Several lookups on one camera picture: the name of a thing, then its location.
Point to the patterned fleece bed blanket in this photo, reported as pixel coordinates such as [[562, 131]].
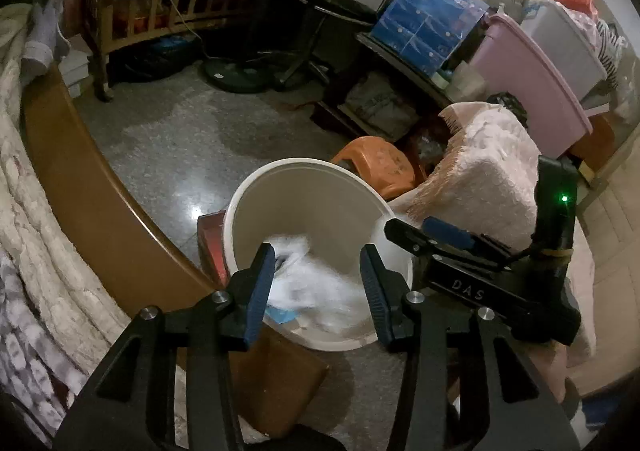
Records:
[[41, 381]]

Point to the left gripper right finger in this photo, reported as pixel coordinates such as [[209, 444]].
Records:
[[468, 384]]

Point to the cream quilted bed cover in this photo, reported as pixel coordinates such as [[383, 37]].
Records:
[[74, 306]]

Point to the white plastic trash bucket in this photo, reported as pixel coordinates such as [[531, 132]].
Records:
[[337, 211]]

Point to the blue plastic drawer unit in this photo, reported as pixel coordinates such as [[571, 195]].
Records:
[[425, 33]]

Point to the pink fluffy towel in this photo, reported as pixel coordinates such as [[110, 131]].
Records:
[[485, 184]]

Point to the brown wooden bed frame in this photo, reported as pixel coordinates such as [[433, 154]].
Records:
[[274, 381]]

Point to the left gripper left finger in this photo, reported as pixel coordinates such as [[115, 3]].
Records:
[[128, 402]]

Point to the white storage box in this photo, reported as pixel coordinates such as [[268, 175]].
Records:
[[568, 38]]

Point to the blue plastic wrapper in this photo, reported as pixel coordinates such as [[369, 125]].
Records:
[[280, 316]]

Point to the black fan base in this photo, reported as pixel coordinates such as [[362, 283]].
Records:
[[255, 73]]

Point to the orange plastic stool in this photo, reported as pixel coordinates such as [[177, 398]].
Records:
[[381, 165]]

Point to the pink storage bin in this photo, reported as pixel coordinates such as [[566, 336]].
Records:
[[510, 61]]

